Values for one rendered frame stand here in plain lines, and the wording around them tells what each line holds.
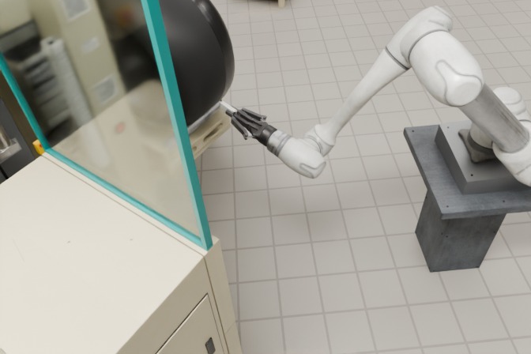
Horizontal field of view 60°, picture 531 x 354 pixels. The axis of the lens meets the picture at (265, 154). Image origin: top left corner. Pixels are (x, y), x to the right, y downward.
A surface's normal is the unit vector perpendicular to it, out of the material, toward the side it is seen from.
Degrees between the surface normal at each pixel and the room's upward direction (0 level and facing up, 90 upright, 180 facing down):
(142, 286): 0
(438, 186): 0
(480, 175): 5
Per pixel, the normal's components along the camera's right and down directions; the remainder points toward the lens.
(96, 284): -0.05, -0.71
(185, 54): 0.54, 0.19
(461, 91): 0.14, 0.67
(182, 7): 0.47, -0.33
